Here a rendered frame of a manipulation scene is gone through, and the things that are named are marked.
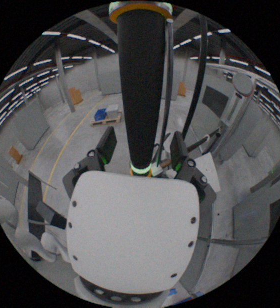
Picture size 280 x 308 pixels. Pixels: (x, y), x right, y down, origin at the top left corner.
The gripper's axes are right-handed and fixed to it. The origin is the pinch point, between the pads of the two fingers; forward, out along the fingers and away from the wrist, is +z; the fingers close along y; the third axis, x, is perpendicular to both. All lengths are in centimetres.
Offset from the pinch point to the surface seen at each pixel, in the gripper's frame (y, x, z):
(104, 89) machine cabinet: -354, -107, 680
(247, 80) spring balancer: 57, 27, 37
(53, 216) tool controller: -58, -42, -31
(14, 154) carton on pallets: -811, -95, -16
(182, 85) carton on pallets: 256, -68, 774
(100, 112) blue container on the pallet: -200, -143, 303
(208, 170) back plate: 40, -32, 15
